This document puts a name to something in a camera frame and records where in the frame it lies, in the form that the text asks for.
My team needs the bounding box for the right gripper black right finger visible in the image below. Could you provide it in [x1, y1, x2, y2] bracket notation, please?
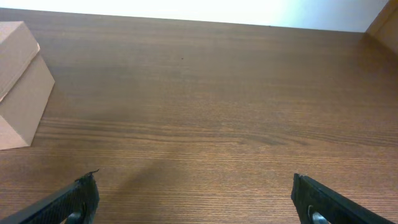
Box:
[291, 173, 393, 224]

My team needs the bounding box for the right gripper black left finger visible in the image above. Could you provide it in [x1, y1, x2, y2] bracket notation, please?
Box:
[1, 171, 100, 224]

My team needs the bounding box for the brown cardboard box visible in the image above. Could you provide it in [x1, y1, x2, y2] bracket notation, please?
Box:
[1, 21, 55, 150]

